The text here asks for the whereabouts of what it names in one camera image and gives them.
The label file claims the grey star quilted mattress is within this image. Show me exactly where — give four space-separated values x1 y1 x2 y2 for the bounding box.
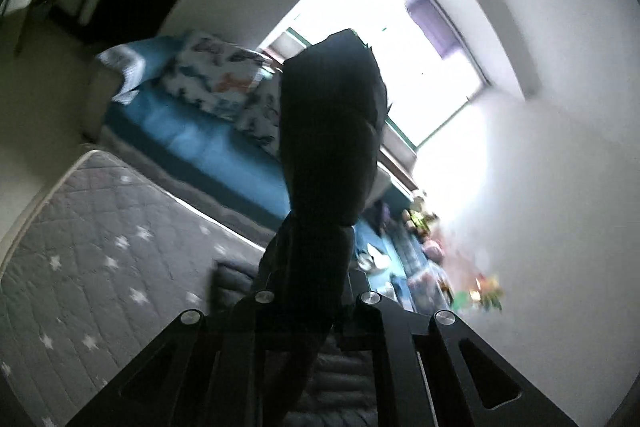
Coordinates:
0 150 281 427

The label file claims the clear plastic bag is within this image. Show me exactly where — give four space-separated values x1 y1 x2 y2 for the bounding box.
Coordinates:
407 266 452 314

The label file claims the pink plush toy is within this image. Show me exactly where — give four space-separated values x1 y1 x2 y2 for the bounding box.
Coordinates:
422 239 447 264

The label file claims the purple cloth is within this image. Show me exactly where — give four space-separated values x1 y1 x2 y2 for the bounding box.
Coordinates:
375 202 394 234

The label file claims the white quilted cloth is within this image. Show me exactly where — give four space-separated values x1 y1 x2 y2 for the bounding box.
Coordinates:
94 46 147 104

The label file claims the purple window blind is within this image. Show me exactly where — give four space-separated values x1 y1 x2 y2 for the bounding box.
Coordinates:
360 0 482 58

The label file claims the butterfly print pillow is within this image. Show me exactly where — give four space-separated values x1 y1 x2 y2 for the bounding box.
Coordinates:
235 77 287 158
160 32 275 121

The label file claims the brown bear plush toy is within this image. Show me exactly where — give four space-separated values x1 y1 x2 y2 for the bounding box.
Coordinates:
406 209 442 236

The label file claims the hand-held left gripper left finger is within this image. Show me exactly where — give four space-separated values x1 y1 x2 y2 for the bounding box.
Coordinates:
65 289 281 427

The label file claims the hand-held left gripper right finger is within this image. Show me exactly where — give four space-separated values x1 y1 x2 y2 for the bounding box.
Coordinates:
342 289 578 427

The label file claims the black puffer jacket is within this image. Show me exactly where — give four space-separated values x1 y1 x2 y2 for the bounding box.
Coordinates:
212 28 401 427

